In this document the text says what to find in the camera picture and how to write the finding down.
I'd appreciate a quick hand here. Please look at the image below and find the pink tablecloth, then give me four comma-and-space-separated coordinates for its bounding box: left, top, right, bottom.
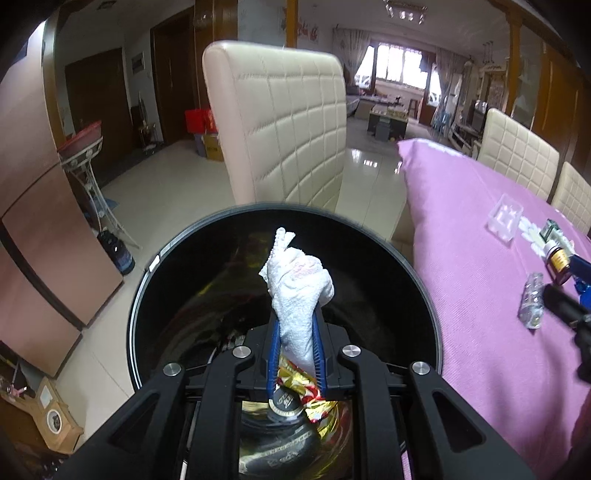
397, 137, 591, 480

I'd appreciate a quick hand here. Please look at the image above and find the coffee table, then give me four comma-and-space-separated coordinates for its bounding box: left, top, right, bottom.
368, 104, 409, 139

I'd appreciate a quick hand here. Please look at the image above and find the clear plastic tray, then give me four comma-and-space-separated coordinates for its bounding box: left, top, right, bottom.
485, 194, 525, 244

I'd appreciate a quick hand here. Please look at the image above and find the wooden pillar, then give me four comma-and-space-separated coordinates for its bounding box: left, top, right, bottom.
285, 0, 298, 47

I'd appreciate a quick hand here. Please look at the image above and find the red box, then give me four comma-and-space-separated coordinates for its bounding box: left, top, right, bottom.
185, 108, 218, 136

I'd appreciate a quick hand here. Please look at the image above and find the wooden box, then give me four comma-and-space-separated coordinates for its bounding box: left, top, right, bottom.
0, 342, 84, 455

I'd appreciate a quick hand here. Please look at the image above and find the cream quilted leather chair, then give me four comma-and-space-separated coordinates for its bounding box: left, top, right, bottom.
202, 41, 348, 214
550, 161, 591, 222
475, 107, 560, 201

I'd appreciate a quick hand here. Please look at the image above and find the dark jug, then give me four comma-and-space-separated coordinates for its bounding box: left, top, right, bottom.
96, 229, 136, 276

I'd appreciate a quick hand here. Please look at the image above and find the red wall decoration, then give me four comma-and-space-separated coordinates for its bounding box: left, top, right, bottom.
295, 14, 321, 40

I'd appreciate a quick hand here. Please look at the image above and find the red basin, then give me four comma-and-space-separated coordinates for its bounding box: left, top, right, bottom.
56, 120, 103, 155

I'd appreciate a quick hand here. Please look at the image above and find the window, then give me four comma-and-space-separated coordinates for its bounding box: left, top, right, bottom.
374, 41, 428, 86

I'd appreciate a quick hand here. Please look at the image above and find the white wire metal stand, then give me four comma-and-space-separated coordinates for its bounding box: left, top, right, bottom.
58, 138, 141, 250

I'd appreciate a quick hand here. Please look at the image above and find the patterned curtain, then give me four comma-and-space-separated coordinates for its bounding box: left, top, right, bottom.
332, 28, 370, 86

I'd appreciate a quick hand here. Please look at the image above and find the dark wooden door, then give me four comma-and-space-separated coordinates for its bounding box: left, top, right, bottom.
150, 7, 197, 144
65, 48, 134, 185

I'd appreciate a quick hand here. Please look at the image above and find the cardboard box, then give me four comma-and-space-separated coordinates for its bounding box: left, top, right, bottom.
203, 133, 225, 161

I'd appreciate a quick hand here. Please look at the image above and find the ceiling lamp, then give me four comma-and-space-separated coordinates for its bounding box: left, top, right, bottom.
383, 0, 428, 24

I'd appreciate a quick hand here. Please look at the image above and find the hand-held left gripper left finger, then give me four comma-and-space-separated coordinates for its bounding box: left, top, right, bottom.
55, 318, 281, 480

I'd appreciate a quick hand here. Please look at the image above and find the copper refrigerator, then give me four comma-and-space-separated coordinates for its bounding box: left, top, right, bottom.
0, 60, 125, 379

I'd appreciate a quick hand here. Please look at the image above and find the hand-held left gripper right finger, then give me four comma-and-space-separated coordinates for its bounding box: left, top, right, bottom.
314, 308, 539, 480

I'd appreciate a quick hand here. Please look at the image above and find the brown bottle with white cap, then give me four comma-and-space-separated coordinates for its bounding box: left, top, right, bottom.
542, 242, 575, 284

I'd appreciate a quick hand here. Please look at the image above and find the wooden glass partition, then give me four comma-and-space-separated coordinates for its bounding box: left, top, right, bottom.
489, 0, 591, 162

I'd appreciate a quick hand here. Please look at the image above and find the white tissue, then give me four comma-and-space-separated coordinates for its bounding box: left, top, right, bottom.
259, 227, 335, 377

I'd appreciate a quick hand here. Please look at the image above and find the black round trash bin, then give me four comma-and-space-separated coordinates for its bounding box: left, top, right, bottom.
128, 202, 445, 480

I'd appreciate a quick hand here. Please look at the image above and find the gold red snack wrapper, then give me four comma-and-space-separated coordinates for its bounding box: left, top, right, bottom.
274, 355, 342, 423

